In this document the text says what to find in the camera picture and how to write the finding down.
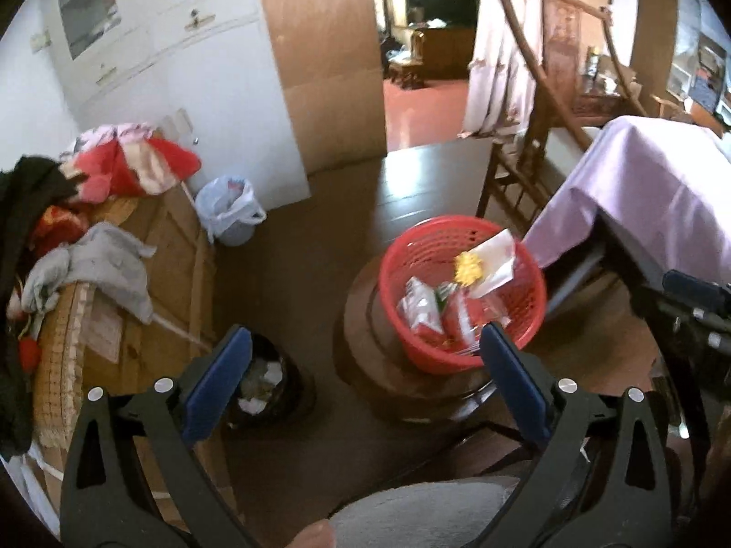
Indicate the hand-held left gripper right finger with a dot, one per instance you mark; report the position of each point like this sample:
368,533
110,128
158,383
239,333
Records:
514,385

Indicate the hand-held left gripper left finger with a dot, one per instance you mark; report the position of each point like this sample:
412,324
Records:
216,385

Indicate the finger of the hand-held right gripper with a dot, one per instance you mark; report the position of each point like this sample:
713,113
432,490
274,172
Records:
694,290

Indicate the red snack wrapper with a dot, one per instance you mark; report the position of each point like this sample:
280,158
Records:
465,319

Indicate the green white packet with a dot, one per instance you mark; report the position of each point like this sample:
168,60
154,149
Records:
442,297

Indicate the white red-striped packet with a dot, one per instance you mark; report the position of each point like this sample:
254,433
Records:
421,305

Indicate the yellow wrapper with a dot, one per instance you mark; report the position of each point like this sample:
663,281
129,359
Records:
469,268

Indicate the white plastic wrapper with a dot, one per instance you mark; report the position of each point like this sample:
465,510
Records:
497,257

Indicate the red plastic basket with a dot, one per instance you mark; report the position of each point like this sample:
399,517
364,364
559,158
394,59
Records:
411,251

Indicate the black waste bin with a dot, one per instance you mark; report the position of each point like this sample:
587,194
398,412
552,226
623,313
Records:
268,377

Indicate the wooden bench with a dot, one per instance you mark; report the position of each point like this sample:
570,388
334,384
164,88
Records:
165,297

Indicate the table with lilac cloth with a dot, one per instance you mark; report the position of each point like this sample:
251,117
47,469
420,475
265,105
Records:
657,182

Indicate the round dark wooden stool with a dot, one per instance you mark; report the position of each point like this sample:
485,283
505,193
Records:
371,365

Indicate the person's grey clothing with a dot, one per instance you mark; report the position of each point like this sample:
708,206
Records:
422,514

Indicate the grey cloth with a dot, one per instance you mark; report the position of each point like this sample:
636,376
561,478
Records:
103,262

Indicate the bin with pale plastic bag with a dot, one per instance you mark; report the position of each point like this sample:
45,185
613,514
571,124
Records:
228,211

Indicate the dark wooden side table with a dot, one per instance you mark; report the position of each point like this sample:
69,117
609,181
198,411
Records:
599,105

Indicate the red cloth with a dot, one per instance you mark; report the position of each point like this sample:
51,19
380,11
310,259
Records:
120,171

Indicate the black cloth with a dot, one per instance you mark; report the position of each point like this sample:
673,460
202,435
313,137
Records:
17,228

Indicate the pink cloth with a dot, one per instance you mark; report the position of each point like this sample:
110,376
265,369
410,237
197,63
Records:
108,136

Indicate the carved wooden chair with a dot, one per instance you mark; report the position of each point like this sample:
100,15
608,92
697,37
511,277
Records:
559,40

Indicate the white cabinet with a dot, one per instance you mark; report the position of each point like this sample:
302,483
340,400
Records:
228,97

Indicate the floral curtain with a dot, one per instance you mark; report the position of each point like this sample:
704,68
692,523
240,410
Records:
497,57

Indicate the brown wooden partition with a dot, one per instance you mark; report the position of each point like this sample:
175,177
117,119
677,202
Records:
325,68

